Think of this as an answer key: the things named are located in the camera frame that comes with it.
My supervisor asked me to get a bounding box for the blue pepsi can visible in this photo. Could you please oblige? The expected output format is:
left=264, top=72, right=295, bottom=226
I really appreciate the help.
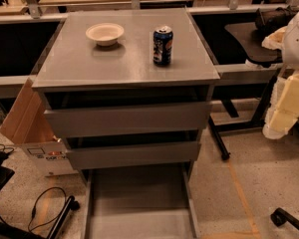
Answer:
left=152, top=25, right=173, bottom=66

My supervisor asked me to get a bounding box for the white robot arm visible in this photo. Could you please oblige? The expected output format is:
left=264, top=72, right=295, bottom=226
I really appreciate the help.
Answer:
left=262, top=12, right=299, bottom=139

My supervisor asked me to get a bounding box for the grey drawer cabinet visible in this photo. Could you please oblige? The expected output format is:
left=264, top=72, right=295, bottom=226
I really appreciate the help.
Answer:
left=31, top=7, right=221, bottom=181

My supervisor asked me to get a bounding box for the grey middle drawer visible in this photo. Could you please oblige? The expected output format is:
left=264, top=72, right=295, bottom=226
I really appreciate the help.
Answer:
left=67, top=141, right=200, bottom=170

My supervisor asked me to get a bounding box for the grey top drawer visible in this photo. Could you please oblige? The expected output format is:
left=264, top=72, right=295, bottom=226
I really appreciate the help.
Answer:
left=45, top=102, right=211, bottom=137

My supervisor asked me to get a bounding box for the grey open bottom drawer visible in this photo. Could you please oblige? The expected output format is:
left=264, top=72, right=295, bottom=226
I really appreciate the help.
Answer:
left=81, top=163, right=200, bottom=239

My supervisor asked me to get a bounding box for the white paper bowl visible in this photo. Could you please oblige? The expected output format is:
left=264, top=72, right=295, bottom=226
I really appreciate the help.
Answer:
left=86, top=23, right=125, bottom=47

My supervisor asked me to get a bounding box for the black side table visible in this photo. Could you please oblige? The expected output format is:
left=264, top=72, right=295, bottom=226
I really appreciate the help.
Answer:
left=207, top=21, right=299, bottom=161

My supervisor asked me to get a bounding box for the brown cardboard box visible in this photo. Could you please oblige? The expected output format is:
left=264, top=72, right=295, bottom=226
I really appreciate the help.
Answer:
left=0, top=79, right=76, bottom=176

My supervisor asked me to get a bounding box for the dark headset on table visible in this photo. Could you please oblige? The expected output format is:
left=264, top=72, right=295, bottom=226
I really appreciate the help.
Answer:
left=255, top=7, right=297, bottom=35

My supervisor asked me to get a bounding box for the black caster leg right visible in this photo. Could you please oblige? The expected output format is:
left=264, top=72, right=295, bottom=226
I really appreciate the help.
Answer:
left=270, top=208, right=299, bottom=231

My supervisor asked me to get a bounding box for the black stand leg left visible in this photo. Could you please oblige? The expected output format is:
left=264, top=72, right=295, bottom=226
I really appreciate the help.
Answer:
left=0, top=195, right=80, bottom=239

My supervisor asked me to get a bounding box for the black floor cable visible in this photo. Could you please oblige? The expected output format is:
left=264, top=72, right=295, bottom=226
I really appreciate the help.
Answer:
left=0, top=186, right=68, bottom=233

